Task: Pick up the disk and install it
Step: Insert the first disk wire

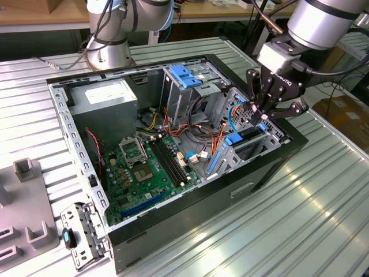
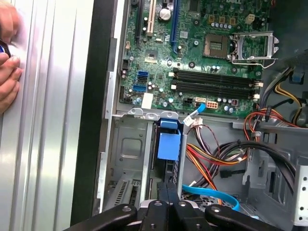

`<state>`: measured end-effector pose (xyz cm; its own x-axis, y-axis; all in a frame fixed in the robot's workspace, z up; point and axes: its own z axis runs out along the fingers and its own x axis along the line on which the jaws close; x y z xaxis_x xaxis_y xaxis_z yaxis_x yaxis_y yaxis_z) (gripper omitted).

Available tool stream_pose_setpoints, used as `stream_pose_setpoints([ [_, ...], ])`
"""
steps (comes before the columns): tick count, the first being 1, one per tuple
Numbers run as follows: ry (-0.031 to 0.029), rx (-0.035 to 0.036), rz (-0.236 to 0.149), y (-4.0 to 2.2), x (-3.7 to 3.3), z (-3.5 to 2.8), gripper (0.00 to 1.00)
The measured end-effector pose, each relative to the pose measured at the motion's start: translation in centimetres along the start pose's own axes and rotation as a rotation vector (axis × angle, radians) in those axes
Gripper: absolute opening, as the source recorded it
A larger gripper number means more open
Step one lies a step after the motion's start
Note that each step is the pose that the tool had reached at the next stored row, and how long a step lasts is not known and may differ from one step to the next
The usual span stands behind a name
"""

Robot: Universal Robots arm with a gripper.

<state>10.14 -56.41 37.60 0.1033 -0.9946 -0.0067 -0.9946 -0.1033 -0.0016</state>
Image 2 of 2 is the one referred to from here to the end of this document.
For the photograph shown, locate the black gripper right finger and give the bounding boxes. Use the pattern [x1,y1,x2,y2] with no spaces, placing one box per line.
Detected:
[167,182,296,231]

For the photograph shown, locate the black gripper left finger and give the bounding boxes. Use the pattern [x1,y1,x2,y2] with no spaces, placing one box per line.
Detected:
[69,182,172,231]

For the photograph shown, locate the blue data wire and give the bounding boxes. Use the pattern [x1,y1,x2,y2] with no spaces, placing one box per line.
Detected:
[182,102,240,213]

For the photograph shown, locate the hard disk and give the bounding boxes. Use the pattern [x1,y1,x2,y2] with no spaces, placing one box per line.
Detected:
[149,117,182,202]

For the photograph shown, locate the round black blue-ring tool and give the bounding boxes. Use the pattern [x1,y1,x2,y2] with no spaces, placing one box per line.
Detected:
[0,39,12,58]

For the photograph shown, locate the grey metal disk bay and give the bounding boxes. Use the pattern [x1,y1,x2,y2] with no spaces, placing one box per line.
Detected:
[103,107,188,212]

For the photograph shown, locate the person's bare hand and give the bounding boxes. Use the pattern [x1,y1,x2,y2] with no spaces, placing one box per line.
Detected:
[0,3,24,115]

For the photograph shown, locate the metal optical drive cage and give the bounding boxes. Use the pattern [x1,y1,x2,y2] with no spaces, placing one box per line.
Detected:
[232,120,308,231]

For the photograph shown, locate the black RAM slot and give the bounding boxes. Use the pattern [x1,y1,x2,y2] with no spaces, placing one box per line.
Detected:
[173,73,253,82]
[172,80,263,91]
[172,85,262,99]
[173,68,252,79]

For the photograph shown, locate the black open PC case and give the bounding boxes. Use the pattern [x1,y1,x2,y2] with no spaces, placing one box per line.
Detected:
[69,0,308,231]

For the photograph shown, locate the green motherboard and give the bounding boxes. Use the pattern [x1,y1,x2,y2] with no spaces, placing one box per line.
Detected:
[115,0,272,114]

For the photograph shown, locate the black chipset chip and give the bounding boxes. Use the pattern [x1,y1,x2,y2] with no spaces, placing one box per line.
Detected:
[145,49,159,64]

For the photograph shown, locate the CPU socket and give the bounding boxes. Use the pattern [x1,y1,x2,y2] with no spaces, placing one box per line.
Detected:
[203,32,229,58]

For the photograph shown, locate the blue expansion slot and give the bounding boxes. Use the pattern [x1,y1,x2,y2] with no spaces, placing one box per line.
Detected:
[170,0,180,53]

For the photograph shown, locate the black expansion slot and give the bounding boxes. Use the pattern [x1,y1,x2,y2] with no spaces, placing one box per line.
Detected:
[135,0,143,45]

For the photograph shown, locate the white expansion slot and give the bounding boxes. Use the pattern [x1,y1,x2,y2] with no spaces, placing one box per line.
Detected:
[147,0,155,34]

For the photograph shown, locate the silver coin battery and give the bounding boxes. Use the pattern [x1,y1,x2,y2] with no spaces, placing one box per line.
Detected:
[160,8,172,21]

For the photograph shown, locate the grey power supply box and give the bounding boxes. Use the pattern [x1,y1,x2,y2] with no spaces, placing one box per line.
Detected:
[269,0,308,58]

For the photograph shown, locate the black loose plug wire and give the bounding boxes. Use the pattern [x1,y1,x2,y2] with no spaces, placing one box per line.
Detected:
[220,169,246,179]

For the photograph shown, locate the twisted wire white plug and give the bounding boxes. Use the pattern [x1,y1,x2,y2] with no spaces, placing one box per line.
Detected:
[184,117,221,157]

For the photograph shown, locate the thick black cable bundle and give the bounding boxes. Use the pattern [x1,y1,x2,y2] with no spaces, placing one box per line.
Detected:
[211,141,296,193]

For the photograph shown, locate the red orange wire loop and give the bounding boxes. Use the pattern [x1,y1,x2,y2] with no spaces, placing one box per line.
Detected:
[243,108,308,141]

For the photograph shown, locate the yellow black supply wires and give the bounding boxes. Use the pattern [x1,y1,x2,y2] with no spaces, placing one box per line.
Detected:
[261,67,308,128]

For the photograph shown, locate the wire locking lever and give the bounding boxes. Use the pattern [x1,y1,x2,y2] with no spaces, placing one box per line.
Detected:
[231,57,279,69]

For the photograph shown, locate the metal socket cover frame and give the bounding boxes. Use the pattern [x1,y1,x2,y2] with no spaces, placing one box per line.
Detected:
[230,30,280,64]

